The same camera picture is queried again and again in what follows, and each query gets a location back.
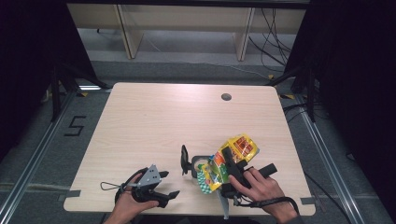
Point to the black tape strip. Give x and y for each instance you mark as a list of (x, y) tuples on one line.
[(308, 200), (73, 193)]

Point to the light wooden shelf unit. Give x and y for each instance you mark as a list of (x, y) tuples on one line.
[(186, 15)]

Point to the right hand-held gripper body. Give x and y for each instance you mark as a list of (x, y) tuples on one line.
[(229, 190)]

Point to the clear jar with black lid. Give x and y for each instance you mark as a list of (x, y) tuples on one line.
[(185, 158)]

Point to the black metal stand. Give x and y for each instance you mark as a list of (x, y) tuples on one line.
[(56, 93), (311, 93)]

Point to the black curtain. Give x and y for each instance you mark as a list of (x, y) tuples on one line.
[(358, 77), (28, 62)]

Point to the aluminium floor rail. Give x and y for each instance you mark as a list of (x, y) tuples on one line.
[(323, 149), (34, 155)]

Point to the round grey table grommet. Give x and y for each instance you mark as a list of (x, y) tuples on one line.
[(226, 96)]

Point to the yellow seasoning pouch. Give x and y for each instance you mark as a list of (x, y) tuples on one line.
[(218, 174)]

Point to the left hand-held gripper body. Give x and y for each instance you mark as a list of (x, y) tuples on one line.
[(151, 177)]

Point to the person's right hand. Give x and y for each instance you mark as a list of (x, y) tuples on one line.
[(264, 193)]

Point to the person's left hand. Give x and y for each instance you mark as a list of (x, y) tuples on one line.
[(126, 205)]

